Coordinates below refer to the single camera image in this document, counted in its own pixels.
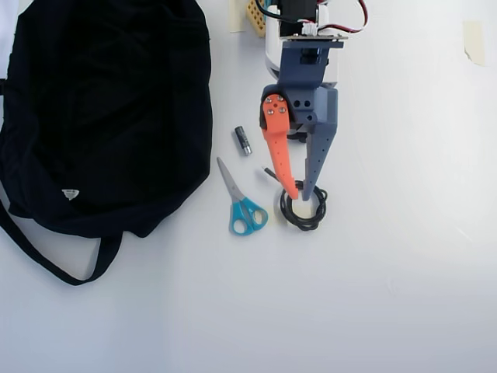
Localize blue-grey gripper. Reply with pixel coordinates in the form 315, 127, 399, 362
258, 40, 341, 202

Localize yellow perforated block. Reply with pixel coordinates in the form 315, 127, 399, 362
245, 0, 269, 39

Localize blue-handled scissors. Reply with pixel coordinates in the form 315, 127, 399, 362
215, 156, 269, 236

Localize thin black camera cable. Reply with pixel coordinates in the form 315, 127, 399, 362
254, 0, 283, 20

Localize torn beige tape strip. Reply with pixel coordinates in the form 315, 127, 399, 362
462, 20, 486, 67

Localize black fabric bag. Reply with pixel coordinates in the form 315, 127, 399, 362
0, 0, 214, 288

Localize short beige tape strip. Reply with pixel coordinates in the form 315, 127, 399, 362
228, 0, 246, 33

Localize long beige tape strip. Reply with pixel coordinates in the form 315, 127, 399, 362
271, 207, 325, 228

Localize red white black servo wire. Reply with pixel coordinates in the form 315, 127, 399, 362
298, 0, 370, 40

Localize camera circuit board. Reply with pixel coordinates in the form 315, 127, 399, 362
287, 33, 346, 50

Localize black cylindrical battery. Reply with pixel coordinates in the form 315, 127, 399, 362
232, 125, 253, 157

